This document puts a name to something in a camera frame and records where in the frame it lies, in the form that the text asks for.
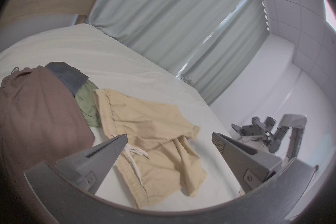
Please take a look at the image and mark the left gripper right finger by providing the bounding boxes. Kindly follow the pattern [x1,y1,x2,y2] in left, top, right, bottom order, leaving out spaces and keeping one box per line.
[212,132,282,194]

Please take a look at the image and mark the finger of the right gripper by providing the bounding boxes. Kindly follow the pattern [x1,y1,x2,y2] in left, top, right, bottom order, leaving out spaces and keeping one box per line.
[231,123,244,137]

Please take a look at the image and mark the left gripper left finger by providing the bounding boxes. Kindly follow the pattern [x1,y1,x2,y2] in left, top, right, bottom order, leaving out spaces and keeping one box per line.
[56,134,128,195]

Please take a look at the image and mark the beige shorts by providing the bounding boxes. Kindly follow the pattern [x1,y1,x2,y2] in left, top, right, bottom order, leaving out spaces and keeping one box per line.
[93,89,208,210]

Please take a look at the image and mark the bed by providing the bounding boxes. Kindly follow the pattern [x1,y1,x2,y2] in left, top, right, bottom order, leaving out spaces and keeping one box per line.
[0,0,246,210]

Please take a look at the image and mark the green garment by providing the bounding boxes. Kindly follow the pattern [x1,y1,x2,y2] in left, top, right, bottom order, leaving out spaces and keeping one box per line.
[75,81,103,128]

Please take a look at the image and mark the pale green curtain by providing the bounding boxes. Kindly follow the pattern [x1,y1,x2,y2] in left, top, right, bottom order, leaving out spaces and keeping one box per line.
[88,0,263,79]
[178,0,271,106]

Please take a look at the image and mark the brown shorts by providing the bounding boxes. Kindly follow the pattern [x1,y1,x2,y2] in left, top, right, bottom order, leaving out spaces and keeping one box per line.
[0,65,95,208]

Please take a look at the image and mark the black garment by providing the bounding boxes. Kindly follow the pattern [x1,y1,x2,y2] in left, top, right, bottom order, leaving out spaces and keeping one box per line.
[45,61,89,96]

